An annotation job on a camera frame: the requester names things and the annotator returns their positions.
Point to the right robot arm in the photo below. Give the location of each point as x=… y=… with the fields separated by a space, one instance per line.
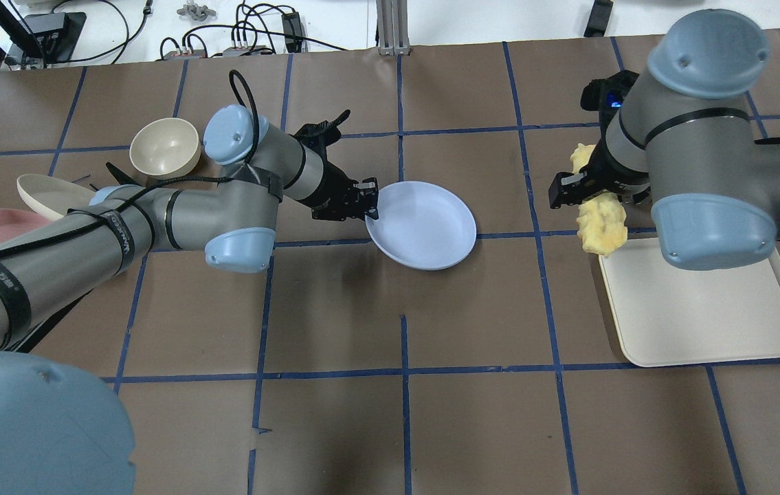
x=679 y=132

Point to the pink plate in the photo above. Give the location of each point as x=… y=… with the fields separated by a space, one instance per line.
x=15 y=222

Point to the cream plate in rack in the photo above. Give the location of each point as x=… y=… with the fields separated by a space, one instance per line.
x=52 y=197

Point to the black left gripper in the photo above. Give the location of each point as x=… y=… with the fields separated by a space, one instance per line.
x=332 y=190

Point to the white rectangular tray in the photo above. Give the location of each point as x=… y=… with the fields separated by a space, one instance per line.
x=665 y=316

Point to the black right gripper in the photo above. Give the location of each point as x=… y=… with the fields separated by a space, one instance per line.
x=604 y=183

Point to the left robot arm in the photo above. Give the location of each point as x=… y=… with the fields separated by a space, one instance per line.
x=62 y=430

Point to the blue plate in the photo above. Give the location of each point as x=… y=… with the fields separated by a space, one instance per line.
x=423 y=226

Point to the aluminium frame post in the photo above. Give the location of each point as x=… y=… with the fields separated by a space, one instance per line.
x=392 y=28

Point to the cream bowl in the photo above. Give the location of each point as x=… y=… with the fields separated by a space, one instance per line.
x=166 y=148

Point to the black power adapter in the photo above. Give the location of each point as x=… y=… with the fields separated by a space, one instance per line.
x=293 y=32

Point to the black monitor stand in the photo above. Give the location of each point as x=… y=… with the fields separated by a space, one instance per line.
x=41 y=39

